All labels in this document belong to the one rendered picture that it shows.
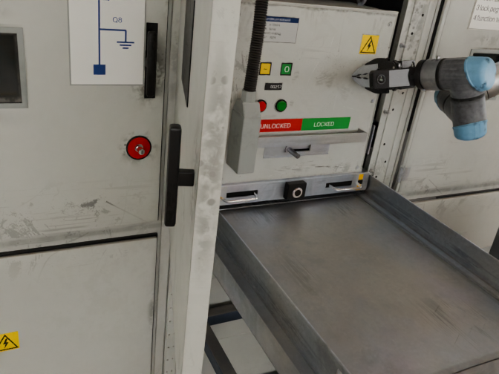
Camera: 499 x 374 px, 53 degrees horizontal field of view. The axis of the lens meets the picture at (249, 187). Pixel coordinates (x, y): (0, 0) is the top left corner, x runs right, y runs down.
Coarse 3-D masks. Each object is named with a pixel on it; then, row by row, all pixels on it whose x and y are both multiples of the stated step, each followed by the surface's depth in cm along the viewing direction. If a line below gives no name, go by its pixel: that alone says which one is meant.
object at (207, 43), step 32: (192, 0) 74; (224, 0) 52; (192, 32) 74; (224, 32) 53; (192, 64) 73; (224, 64) 55; (192, 96) 71; (224, 96) 56; (192, 128) 69; (224, 128) 58; (192, 160) 67; (192, 192) 66; (192, 224) 64; (192, 256) 65; (192, 288) 67; (192, 320) 70; (192, 352) 72
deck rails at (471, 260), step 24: (384, 192) 150; (408, 216) 141; (432, 216) 133; (240, 240) 112; (432, 240) 134; (456, 240) 127; (240, 264) 113; (456, 264) 125; (480, 264) 121; (264, 288) 103; (288, 312) 95; (288, 336) 94; (312, 336) 88; (312, 360) 88; (336, 360) 81
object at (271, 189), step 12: (264, 180) 139; (276, 180) 140; (288, 180) 141; (312, 180) 145; (324, 180) 147; (336, 180) 149; (348, 180) 151; (360, 180) 154; (228, 192) 134; (240, 192) 136; (264, 192) 140; (276, 192) 141; (312, 192) 147; (324, 192) 149; (336, 192) 151; (228, 204) 136
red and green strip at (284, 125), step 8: (264, 120) 131; (272, 120) 132; (280, 120) 133; (288, 120) 134; (296, 120) 135; (304, 120) 136; (312, 120) 137; (320, 120) 138; (328, 120) 140; (336, 120) 141; (344, 120) 142; (264, 128) 132; (272, 128) 133; (280, 128) 134; (288, 128) 135; (296, 128) 136; (304, 128) 137; (312, 128) 138; (320, 128) 140; (328, 128) 141; (336, 128) 142; (344, 128) 143
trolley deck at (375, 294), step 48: (288, 240) 127; (336, 240) 129; (384, 240) 132; (240, 288) 106; (288, 288) 108; (336, 288) 111; (384, 288) 113; (432, 288) 115; (480, 288) 117; (336, 336) 96; (384, 336) 98; (432, 336) 100; (480, 336) 102
